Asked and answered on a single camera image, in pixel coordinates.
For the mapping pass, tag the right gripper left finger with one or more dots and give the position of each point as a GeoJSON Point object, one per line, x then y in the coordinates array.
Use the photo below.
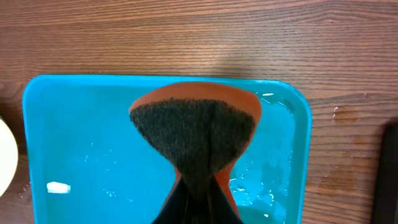
{"type": "Point", "coordinates": [178, 207]}

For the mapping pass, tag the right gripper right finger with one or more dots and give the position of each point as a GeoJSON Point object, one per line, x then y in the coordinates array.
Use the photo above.
{"type": "Point", "coordinates": [216, 208]}

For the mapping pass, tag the orange and dark sponge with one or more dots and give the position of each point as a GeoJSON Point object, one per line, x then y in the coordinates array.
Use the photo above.
{"type": "Point", "coordinates": [200, 128]}

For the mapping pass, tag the yellow-green plate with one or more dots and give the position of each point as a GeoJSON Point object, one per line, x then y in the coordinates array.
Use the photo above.
{"type": "Point", "coordinates": [8, 156]}

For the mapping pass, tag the teal plastic tray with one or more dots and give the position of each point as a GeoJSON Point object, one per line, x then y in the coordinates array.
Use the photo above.
{"type": "Point", "coordinates": [88, 163]}

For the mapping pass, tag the black rectangular tray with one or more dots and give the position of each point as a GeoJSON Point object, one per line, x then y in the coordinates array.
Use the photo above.
{"type": "Point", "coordinates": [385, 197]}

